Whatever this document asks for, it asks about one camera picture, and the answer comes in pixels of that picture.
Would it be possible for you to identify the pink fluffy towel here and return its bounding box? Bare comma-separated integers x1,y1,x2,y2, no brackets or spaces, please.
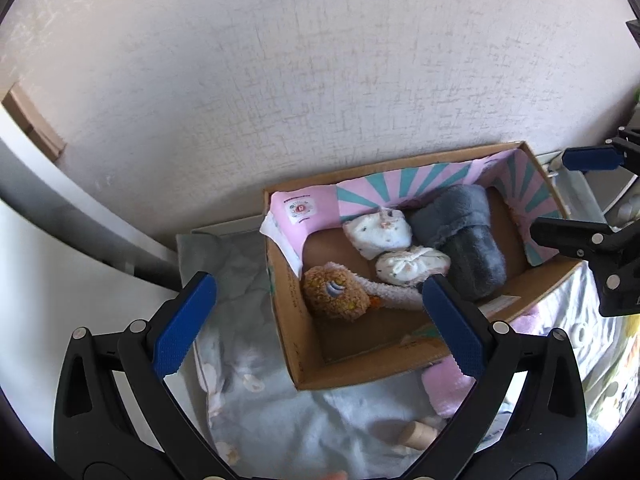
421,356,475,418

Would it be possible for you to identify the beige round cosmetic jar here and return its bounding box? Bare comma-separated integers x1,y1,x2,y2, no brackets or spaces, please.
398,422,438,451

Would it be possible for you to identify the white floral sock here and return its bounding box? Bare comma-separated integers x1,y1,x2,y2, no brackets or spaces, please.
375,246,451,287

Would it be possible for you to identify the white spotted sock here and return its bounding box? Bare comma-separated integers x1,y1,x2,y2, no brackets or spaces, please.
343,208,412,260

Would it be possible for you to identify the grey fluffy slipper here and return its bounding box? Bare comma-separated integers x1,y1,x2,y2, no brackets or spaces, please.
408,184,506,301

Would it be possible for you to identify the brown plush toy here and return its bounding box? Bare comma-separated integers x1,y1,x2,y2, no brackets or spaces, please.
300,262,423,322

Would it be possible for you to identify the pink teal cardboard box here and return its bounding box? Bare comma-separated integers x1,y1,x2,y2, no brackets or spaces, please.
260,142,575,390

